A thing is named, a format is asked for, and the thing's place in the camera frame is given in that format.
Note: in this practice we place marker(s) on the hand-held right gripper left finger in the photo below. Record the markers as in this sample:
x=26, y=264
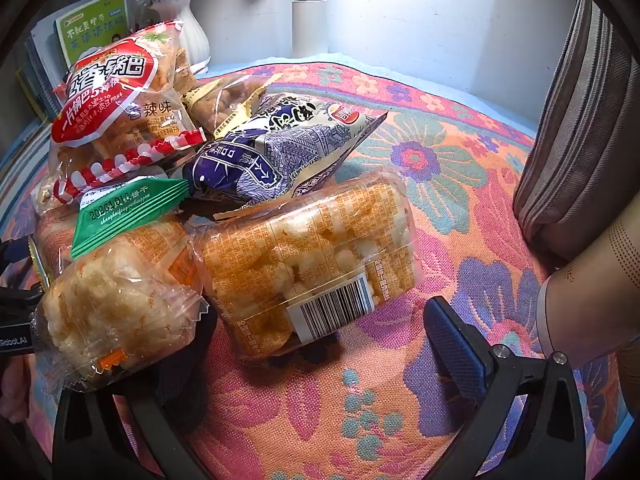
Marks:
x=75, y=435

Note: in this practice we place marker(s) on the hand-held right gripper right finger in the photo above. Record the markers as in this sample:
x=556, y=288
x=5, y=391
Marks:
x=455, y=345

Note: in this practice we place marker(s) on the clear puffed rice packet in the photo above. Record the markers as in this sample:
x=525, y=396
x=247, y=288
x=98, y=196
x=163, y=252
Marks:
x=115, y=300

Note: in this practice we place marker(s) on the red rice crust snack packet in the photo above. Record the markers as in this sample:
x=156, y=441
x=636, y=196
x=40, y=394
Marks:
x=105, y=90

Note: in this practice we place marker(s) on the blue patterned snack packet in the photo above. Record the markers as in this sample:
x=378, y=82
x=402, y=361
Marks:
x=280, y=155

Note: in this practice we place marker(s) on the person's left hand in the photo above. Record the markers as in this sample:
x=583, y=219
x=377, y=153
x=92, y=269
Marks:
x=12, y=390

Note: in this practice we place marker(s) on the floral blanket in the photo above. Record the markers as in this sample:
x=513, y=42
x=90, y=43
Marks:
x=450, y=210

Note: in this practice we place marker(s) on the beige thermos bottle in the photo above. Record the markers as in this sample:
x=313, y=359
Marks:
x=590, y=300

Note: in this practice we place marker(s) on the green white biscuit packet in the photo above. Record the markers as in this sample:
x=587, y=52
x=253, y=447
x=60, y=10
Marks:
x=125, y=210

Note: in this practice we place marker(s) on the puffed rice packet with barcode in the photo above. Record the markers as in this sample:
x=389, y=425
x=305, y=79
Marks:
x=300, y=250

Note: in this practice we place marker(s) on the stack of books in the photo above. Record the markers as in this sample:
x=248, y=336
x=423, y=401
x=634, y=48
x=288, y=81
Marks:
x=42, y=70

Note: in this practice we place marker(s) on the grey striped bag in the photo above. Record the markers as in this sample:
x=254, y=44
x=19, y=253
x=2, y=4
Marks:
x=585, y=135

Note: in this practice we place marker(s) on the yellow edged fried snack packet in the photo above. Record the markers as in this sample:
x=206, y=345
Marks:
x=220, y=100

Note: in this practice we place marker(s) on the green cover book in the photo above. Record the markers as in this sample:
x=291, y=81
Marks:
x=95, y=25

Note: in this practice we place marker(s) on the white ribbed vase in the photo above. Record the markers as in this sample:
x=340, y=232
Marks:
x=192, y=30

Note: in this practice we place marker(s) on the white desk lamp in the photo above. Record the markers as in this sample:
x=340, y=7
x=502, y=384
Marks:
x=310, y=25

